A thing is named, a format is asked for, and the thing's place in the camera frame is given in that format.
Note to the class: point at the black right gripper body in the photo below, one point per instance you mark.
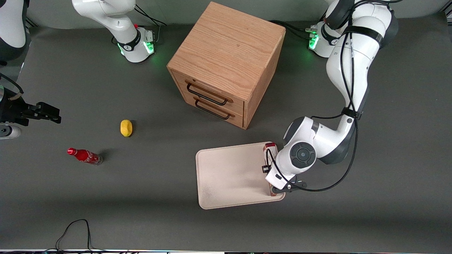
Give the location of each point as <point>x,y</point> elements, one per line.
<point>14,110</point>

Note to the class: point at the red cookie box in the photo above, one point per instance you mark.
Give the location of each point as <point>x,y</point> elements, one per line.
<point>270,150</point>

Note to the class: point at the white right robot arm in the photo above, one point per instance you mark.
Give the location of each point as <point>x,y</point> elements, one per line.
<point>106,14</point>

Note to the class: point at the beige rectangular tray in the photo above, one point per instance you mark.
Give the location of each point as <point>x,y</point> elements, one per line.
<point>233,174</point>

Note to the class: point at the red cola bottle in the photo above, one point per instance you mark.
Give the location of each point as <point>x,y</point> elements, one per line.
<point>84,155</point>

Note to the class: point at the yellow lemon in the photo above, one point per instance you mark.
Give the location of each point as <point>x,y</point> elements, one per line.
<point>126,127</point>

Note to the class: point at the wooden drawer cabinet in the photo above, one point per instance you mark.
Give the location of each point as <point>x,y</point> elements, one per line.
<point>229,49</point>

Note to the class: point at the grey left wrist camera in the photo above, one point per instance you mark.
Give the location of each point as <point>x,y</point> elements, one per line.
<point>298,184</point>

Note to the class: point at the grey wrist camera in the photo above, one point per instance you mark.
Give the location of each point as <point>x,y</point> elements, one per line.
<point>298,184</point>
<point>9,131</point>

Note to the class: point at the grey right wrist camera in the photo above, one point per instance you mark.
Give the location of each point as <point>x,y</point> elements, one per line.
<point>9,131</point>

